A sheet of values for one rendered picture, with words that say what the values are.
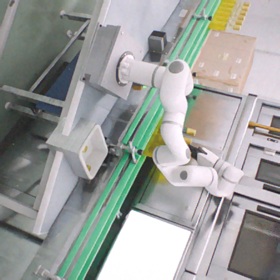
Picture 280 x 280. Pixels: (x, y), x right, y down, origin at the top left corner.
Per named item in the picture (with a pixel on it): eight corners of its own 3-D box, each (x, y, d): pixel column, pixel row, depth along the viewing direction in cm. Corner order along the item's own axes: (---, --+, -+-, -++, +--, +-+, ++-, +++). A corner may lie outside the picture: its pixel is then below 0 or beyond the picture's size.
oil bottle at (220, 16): (200, 22, 240) (240, 29, 230) (200, 15, 235) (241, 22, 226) (203, 17, 243) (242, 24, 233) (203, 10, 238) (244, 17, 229)
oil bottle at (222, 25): (198, 27, 237) (239, 34, 228) (198, 20, 232) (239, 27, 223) (200, 22, 240) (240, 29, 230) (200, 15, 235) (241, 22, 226)
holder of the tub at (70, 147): (77, 180, 165) (92, 185, 162) (60, 147, 143) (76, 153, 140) (94, 152, 173) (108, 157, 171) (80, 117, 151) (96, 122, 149)
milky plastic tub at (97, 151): (75, 175, 160) (91, 181, 157) (60, 148, 142) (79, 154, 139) (93, 146, 169) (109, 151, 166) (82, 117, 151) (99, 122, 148)
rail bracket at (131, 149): (120, 160, 171) (144, 167, 167) (114, 140, 158) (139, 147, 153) (123, 155, 172) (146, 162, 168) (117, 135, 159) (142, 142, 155)
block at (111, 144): (107, 154, 172) (120, 158, 169) (103, 143, 164) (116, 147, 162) (110, 149, 174) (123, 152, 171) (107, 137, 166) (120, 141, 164)
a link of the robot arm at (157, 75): (155, 92, 150) (189, 102, 143) (147, 77, 138) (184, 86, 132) (164, 74, 152) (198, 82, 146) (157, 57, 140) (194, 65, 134)
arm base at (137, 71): (111, 79, 144) (144, 88, 138) (119, 49, 143) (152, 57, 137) (127, 84, 159) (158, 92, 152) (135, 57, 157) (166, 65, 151)
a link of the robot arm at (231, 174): (230, 190, 152) (240, 172, 149) (210, 179, 156) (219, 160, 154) (240, 185, 164) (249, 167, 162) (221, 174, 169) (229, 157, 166)
